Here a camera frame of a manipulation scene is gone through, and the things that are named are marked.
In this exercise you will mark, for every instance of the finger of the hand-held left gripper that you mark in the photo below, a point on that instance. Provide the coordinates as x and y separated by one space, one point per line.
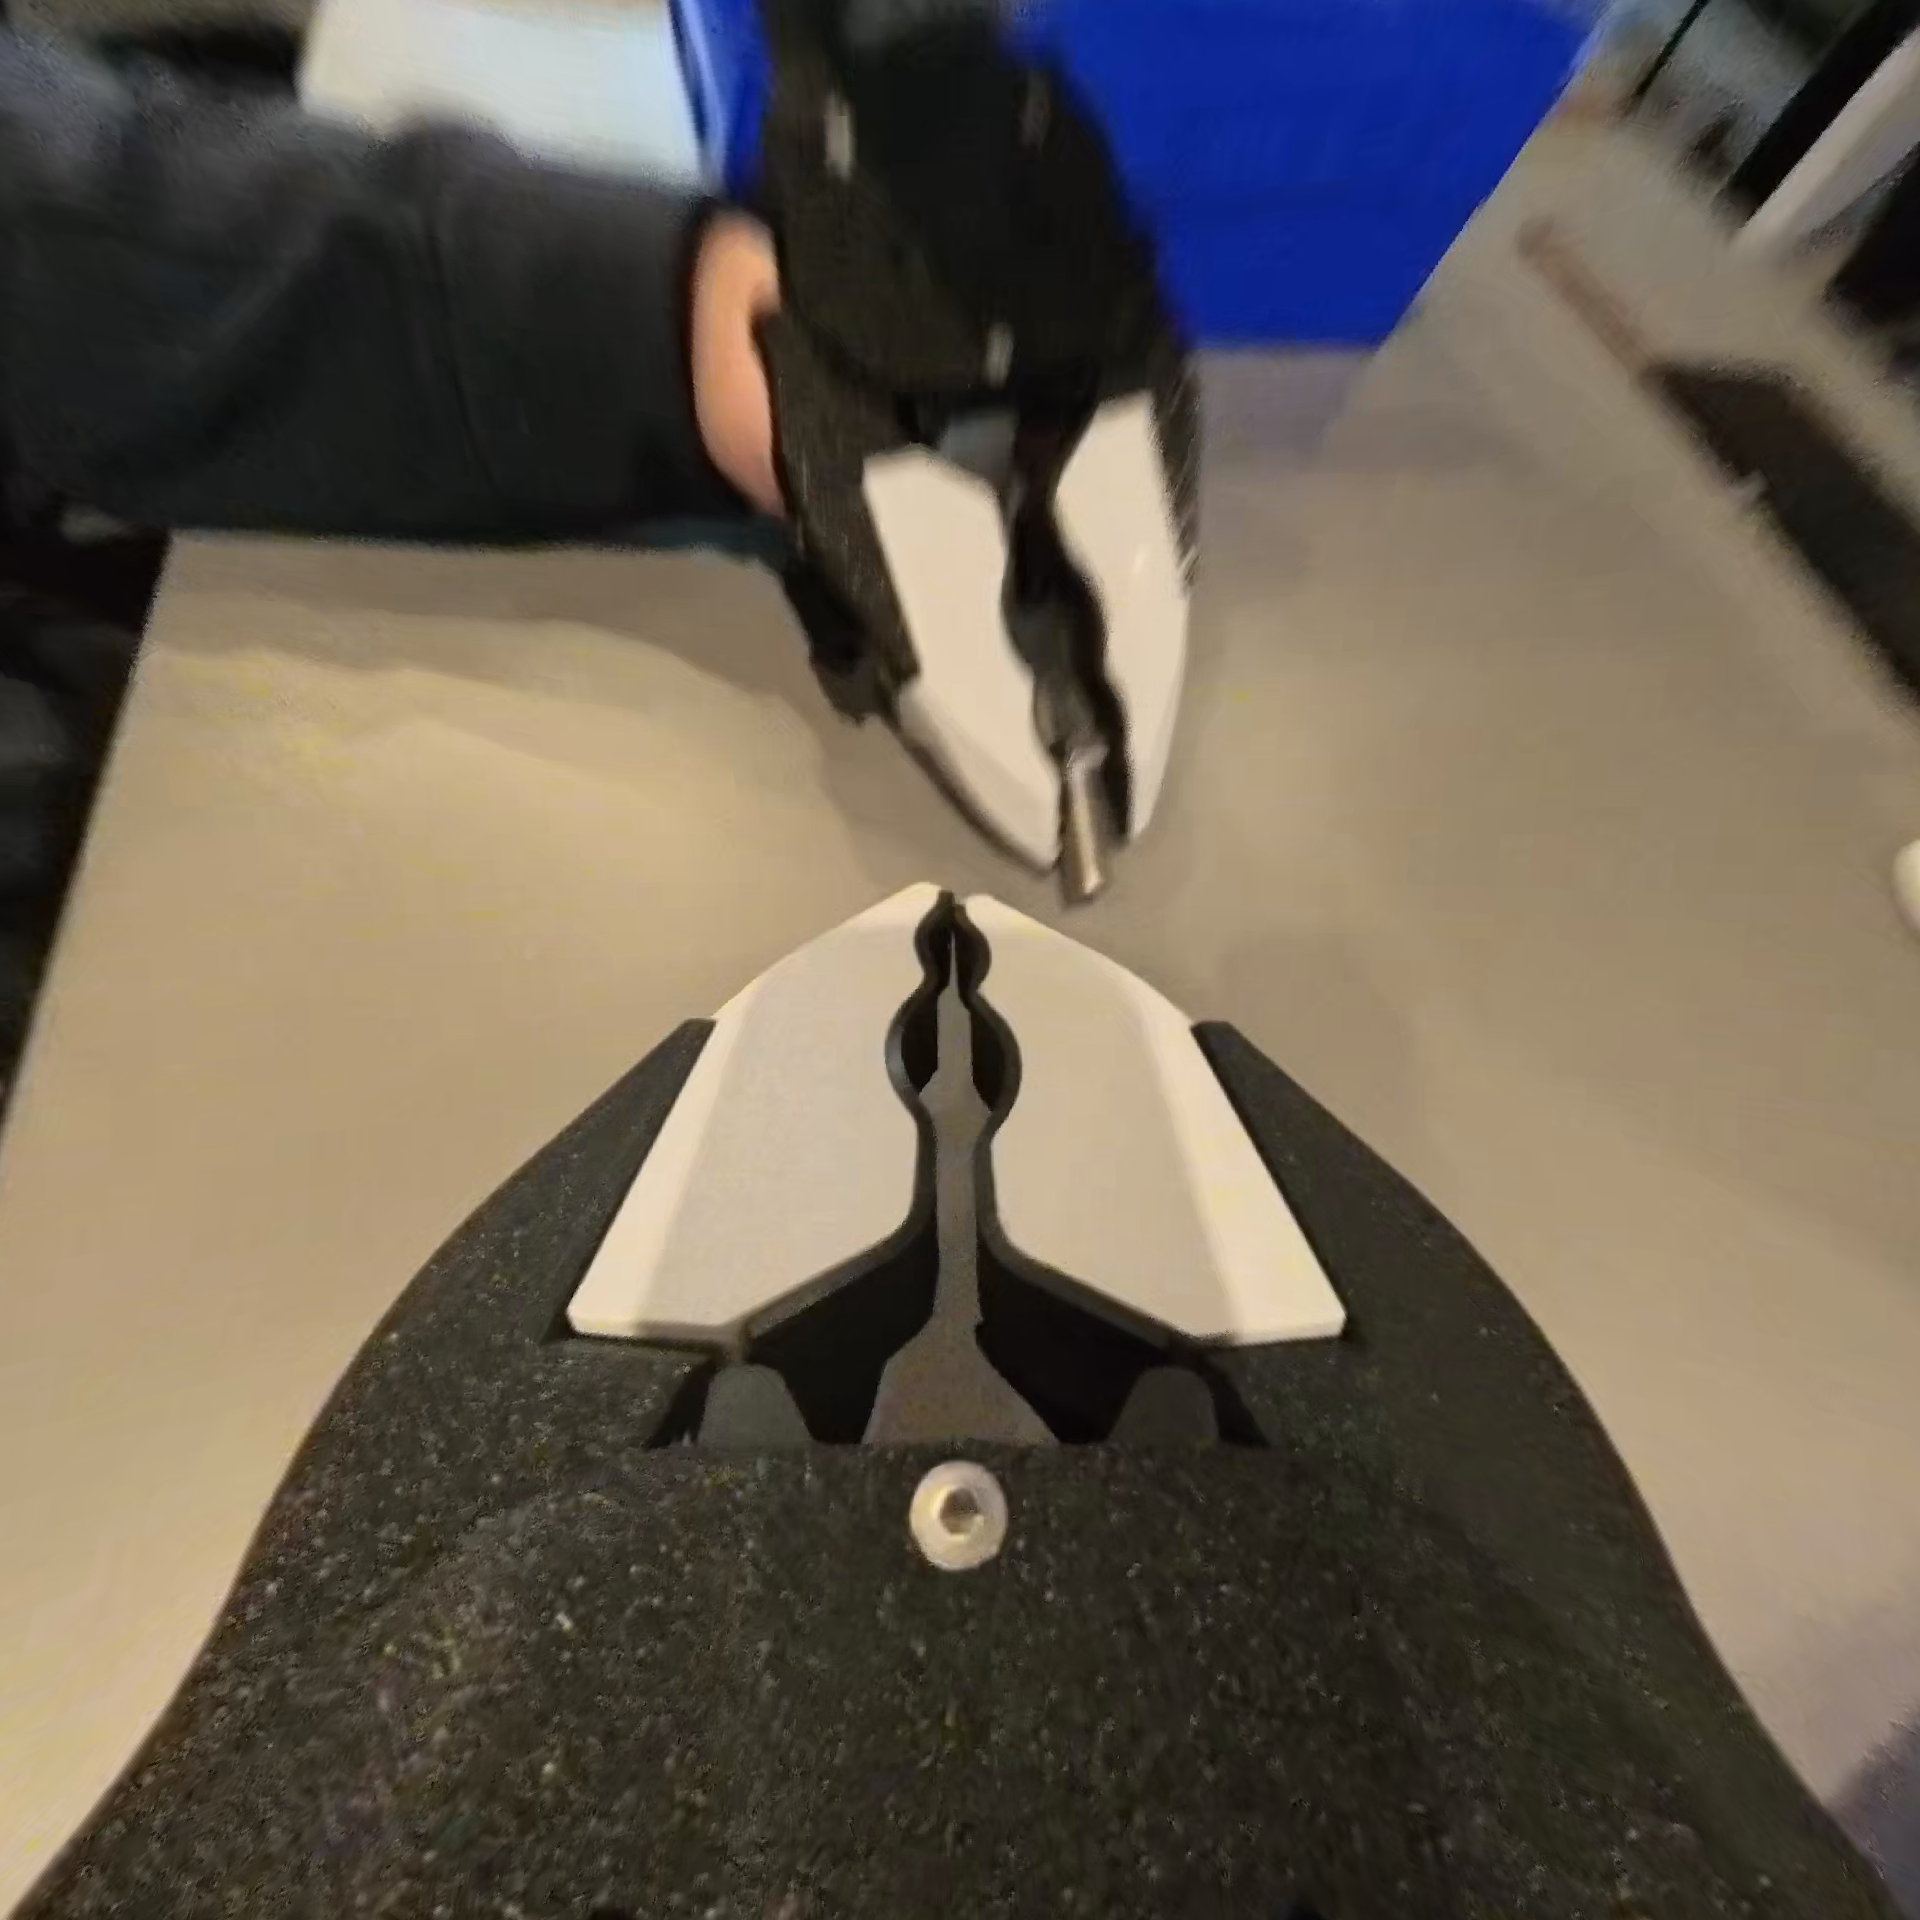
944 630
1148 601

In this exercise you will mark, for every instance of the silver metal bolt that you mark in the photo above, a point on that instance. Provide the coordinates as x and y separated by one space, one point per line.
1080 823

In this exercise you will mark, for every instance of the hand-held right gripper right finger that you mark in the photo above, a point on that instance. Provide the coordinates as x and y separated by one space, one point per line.
1141 1185

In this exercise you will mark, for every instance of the small white object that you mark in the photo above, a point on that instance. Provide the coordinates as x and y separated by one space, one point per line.
1908 885

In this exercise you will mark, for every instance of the blue plastic bin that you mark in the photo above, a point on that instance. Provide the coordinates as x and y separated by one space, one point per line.
1321 165

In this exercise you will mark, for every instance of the person's left forearm dark sleeve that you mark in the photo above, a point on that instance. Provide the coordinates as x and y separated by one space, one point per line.
345 331

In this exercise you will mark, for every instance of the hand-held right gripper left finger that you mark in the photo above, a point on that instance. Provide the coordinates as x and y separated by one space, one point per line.
734 1185

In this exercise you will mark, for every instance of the dark blurred furniture frame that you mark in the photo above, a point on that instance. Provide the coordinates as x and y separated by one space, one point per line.
1784 404

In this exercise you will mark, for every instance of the person's left hand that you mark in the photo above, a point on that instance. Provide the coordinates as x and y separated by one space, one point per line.
732 360

